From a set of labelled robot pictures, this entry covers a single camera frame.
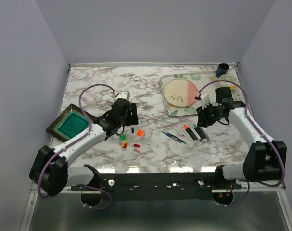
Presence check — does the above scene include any dark blue cup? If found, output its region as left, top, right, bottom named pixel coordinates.
left=215, top=63, right=229, bottom=78

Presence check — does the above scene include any orange cap black highlighter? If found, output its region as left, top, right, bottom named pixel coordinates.
left=184, top=125, right=198, bottom=141

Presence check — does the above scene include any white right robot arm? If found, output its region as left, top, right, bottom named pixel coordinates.
left=195, top=87, right=287, bottom=189

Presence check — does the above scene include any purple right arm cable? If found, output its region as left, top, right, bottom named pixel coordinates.
left=195, top=80, right=286, bottom=187

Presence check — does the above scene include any teal ballpoint pen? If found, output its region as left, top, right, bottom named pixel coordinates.
left=174, top=135, right=186, bottom=144

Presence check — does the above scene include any purple pen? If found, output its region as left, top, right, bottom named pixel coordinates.
left=200, top=127, right=210, bottom=142

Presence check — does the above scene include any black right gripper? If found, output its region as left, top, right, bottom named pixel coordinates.
left=195, top=102, right=223, bottom=128

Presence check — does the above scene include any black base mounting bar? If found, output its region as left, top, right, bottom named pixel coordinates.
left=71, top=172, right=242, bottom=202

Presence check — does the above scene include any blue ballpoint pen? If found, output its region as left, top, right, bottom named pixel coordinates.
left=162, top=131, right=178, bottom=141

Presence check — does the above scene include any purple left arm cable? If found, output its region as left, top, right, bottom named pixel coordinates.
left=37, top=83, right=117, bottom=198

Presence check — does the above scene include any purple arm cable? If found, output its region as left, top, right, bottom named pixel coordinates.
left=37, top=83, right=117, bottom=198
left=195, top=80, right=286, bottom=187

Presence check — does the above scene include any green cap black highlighter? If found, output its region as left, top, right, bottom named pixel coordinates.
left=193, top=124, right=207, bottom=140

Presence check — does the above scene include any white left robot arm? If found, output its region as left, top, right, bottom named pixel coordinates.
left=29, top=98, right=138, bottom=197

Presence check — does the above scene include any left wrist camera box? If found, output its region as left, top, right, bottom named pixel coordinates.
left=115, top=91, right=130, bottom=101

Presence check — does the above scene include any square teal black dish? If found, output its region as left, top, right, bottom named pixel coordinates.
left=46, top=104, right=89, bottom=142

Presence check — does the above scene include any small floral bowl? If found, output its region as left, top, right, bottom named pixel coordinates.
left=219, top=74, right=239, bottom=90

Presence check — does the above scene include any yellow cap white marker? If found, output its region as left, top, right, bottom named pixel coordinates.
left=177, top=125, right=187, bottom=135

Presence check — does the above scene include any floral leaf pattern tray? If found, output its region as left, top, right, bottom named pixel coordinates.
left=159, top=70, right=242, bottom=118

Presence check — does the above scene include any cream and pink plate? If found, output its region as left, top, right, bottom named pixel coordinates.
left=163, top=78, right=198, bottom=108

